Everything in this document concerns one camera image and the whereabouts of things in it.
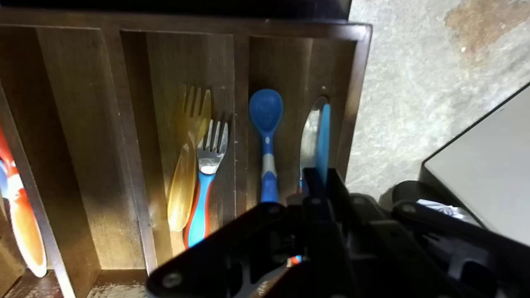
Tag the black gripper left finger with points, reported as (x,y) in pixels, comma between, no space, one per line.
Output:
(315,216)

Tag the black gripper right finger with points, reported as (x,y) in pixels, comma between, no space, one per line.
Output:
(353,236)

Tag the blue plastic knife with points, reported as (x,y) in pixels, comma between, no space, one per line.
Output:
(315,140)

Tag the blue plastic spoon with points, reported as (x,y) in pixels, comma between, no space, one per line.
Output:
(266,115)

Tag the yellow plastic fork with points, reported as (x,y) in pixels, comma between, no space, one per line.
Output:
(191,128)

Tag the grey cabinet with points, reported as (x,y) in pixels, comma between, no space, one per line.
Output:
(488,168)

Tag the dark wooden cutlery tray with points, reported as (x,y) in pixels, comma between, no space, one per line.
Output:
(92,107)

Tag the orange white spoon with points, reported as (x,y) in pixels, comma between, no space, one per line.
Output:
(21,213)

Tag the blue handled metal fork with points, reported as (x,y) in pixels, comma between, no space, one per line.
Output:
(211,155)

